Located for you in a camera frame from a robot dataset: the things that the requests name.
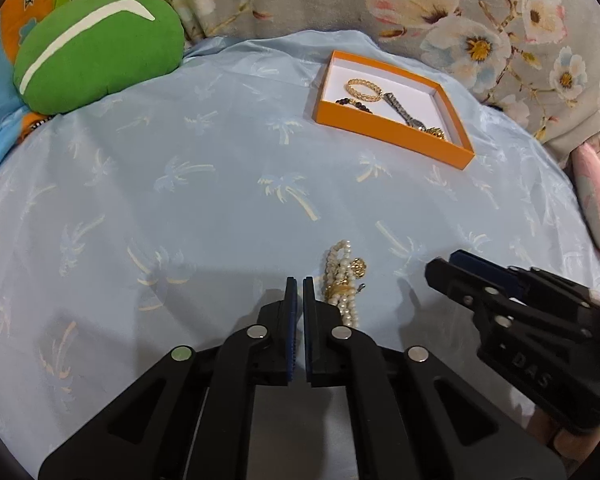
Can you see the orange shallow cardboard box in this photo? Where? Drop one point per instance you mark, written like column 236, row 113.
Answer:
column 422, row 98

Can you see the grey floral blanket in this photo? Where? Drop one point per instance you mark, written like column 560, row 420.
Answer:
column 536, row 60

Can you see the gold chain bangle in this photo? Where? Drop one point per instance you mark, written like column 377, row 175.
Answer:
column 364, row 90

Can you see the silver metal wristwatch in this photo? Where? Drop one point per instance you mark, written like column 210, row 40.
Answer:
column 402, row 112

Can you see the green plush pillow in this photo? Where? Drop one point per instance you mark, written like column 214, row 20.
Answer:
column 88, row 49

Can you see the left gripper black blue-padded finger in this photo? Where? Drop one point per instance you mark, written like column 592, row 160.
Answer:
column 411, row 416
column 189, row 416

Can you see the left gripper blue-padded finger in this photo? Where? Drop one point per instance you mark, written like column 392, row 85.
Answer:
column 468, row 279

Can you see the person's right hand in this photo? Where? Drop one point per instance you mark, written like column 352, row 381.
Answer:
column 573, row 449

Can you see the pink pillow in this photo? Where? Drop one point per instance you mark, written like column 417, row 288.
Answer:
column 586, row 175

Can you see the light blue palm-print cloth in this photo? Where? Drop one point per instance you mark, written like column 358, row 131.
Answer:
column 171, row 212

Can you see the gold metal wristwatch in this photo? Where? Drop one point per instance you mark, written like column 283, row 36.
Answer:
column 435, row 131

